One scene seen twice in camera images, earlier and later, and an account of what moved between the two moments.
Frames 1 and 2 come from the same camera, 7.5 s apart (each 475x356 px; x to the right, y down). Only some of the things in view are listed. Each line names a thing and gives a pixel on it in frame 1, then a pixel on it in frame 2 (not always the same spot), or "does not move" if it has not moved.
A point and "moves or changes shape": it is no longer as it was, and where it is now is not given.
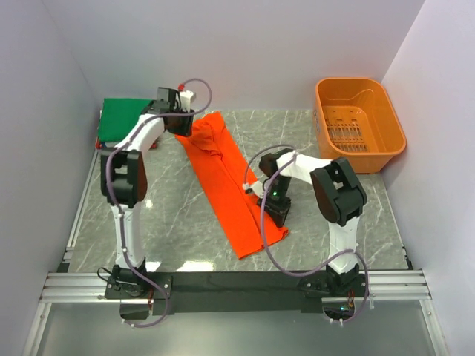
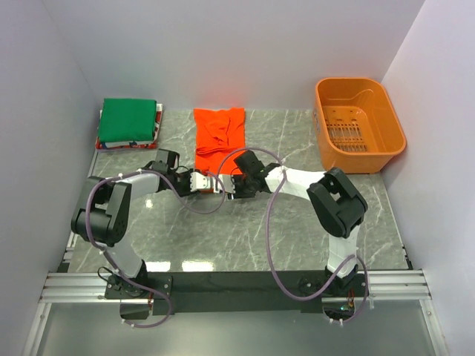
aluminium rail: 401,286 does not move
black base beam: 302,291 does not move
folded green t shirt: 118,115 does not move
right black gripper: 278,213 to 238,193
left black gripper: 186,129 to 187,190
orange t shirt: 209,147 moves or changes shape
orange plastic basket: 356,121 does not move
